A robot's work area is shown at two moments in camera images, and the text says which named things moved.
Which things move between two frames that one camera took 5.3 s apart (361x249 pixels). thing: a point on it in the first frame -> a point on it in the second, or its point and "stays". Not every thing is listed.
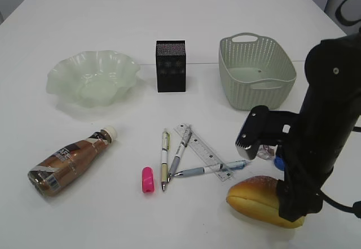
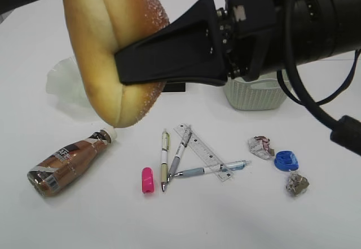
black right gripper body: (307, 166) -> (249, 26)
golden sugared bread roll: (258, 197) -> (105, 15)
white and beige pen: (166, 142) stays
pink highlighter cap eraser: (148, 180) stays
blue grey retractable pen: (184, 173) stays
